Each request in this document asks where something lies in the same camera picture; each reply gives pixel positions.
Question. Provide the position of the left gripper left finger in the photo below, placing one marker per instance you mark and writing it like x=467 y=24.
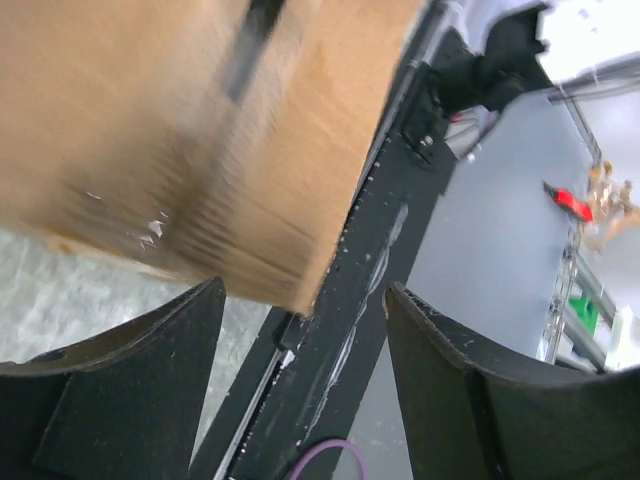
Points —
x=124 y=404

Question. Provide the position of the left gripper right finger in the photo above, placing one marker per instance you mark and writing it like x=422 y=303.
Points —
x=474 y=409

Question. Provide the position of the brown cardboard express box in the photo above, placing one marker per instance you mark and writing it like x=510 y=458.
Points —
x=193 y=139

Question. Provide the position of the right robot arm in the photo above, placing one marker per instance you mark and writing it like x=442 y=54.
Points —
x=506 y=69

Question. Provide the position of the red tool on floor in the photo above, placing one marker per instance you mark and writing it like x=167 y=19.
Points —
x=573 y=206

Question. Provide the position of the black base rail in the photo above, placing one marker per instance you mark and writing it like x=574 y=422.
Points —
x=302 y=381

